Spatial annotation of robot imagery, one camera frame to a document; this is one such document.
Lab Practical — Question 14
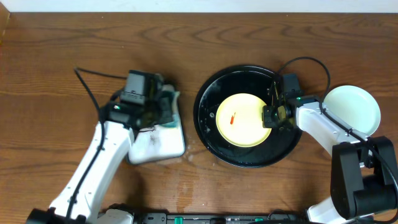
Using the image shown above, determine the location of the light blue plate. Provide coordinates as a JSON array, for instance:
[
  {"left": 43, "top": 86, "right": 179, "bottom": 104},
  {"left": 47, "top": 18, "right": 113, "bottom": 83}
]
[{"left": 324, "top": 85, "right": 381, "bottom": 136}]

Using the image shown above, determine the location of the green yellow sponge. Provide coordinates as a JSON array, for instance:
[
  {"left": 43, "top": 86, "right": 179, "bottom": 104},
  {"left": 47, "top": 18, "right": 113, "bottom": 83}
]
[{"left": 159, "top": 90, "right": 180, "bottom": 128}]

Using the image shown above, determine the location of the white rectangular tray black rim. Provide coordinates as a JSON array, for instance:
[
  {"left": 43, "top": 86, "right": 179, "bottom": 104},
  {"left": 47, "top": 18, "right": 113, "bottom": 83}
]
[{"left": 126, "top": 84, "right": 185, "bottom": 165}]

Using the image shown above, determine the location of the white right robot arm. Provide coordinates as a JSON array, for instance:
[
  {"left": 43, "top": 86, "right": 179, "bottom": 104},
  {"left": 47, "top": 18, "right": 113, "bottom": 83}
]
[{"left": 262, "top": 96, "right": 397, "bottom": 223}]

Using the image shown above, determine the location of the yellow plate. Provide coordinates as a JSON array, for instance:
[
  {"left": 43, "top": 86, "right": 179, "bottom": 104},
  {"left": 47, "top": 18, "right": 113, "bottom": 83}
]
[{"left": 216, "top": 93, "right": 271, "bottom": 147}]

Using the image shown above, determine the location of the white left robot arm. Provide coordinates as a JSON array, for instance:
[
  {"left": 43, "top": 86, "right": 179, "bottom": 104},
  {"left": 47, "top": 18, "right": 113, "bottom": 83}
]
[{"left": 26, "top": 71, "right": 174, "bottom": 223}]

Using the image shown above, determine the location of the round black tray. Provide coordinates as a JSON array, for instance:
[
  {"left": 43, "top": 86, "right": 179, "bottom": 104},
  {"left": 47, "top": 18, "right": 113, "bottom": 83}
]
[{"left": 193, "top": 65, "right": 302, "bottom": 168}]

